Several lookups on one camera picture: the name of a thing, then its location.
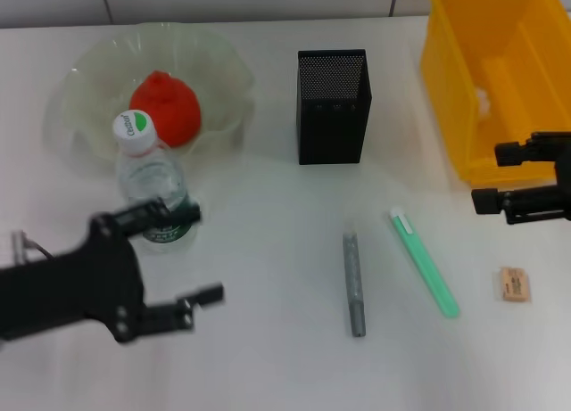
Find tan eraser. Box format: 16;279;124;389
493;267;533;304

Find mint green pen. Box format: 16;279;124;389
388;208;460;319

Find grey pen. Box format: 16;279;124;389
341;223;368;339

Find left gripper connector cable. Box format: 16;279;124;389
11;230;51;265

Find clear green-label water bottle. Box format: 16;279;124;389
112;110;202;256

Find orange fruit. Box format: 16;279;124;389
128;70;203;149

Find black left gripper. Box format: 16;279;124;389
0;196;226;345

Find white paper ball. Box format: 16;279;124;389
475;86;492;117

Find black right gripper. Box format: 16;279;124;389
471;132;571;226

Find black mesh pen holder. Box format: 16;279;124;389
294;48;374;166

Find yellow plastic bin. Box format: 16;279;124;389
418;0;571;188

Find pale green glass fruit plate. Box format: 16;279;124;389
44;21;258;167

